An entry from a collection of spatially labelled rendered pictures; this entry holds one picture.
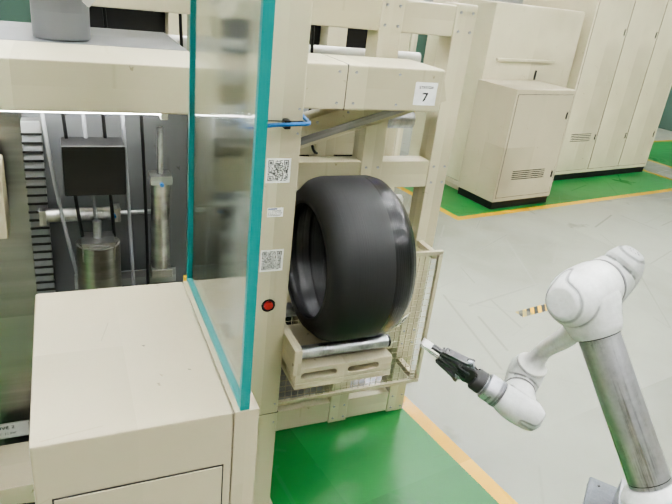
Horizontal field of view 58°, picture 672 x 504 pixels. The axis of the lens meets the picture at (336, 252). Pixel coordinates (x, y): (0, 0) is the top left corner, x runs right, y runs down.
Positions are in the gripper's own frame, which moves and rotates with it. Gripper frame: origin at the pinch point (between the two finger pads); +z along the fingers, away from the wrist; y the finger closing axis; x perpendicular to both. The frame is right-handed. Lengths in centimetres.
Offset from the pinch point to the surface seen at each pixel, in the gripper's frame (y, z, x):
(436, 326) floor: 161, -20, 139
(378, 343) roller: 15.1, 14.1, 0.1
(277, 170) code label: -33, 68, -3
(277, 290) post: 2, 51, -15
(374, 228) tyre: -25.9, 35.8, 5.6
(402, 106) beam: -32, 54, 56
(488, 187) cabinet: 247, -8, 403
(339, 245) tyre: -22.0, 41.3, -4.5
